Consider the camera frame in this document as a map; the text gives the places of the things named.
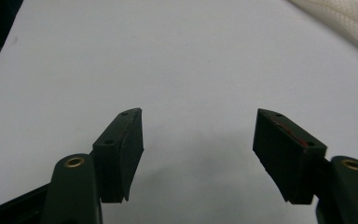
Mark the white mesh laundry bag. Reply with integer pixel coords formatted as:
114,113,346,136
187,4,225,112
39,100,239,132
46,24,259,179
287,0,358,60

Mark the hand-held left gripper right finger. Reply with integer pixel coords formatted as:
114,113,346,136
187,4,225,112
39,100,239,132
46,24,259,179
252,107,358,224

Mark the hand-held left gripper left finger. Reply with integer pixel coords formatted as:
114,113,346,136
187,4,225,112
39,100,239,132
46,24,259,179
40,107,145,224

